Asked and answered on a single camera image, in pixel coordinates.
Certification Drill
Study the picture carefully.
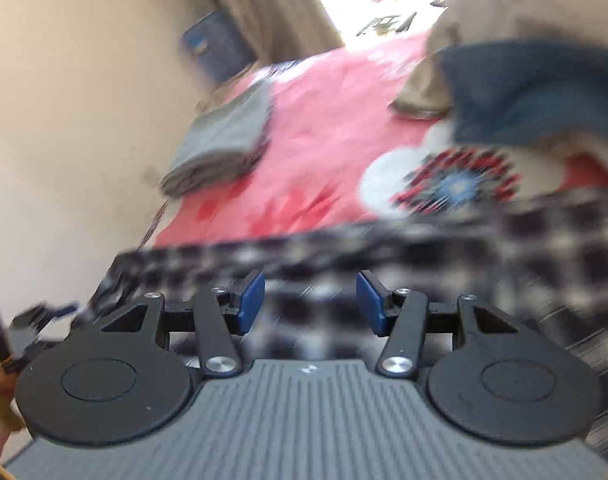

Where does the pile of mixed clothes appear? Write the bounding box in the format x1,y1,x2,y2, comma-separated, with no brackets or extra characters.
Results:
389,0,608,121

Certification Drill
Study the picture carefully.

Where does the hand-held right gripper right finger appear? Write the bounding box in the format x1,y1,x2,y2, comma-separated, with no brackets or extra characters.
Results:
356,270,522,380

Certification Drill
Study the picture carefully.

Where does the plaid shirt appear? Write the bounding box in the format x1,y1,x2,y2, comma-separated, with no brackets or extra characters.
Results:
91,190,608,361

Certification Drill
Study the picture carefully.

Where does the beige curtain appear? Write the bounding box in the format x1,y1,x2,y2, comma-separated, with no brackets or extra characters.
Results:
199,0,345,61

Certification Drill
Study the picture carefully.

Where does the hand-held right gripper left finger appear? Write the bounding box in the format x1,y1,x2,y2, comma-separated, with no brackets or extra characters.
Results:
101,269,266,378

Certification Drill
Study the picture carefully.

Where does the red floral blanket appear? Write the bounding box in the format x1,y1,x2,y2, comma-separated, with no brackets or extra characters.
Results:
151,30,608,251

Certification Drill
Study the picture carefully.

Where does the grey folded cloth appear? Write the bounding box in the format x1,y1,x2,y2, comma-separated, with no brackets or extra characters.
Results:
161,80,275,198

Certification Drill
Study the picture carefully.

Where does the blue water bottle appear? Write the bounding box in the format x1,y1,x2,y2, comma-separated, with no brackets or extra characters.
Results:
181,10,257,83

